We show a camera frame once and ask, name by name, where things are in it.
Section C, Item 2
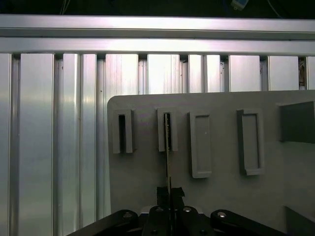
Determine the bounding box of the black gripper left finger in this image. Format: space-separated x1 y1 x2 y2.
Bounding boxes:
70 186 171 236

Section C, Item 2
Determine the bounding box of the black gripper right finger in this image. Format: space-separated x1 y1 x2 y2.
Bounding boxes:
171 186 289 236

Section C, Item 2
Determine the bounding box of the grey parts rack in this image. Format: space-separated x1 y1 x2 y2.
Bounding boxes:
107 89 315 236

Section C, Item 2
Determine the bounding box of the small blue white object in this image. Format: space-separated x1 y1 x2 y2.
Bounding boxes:
229 0 248 10

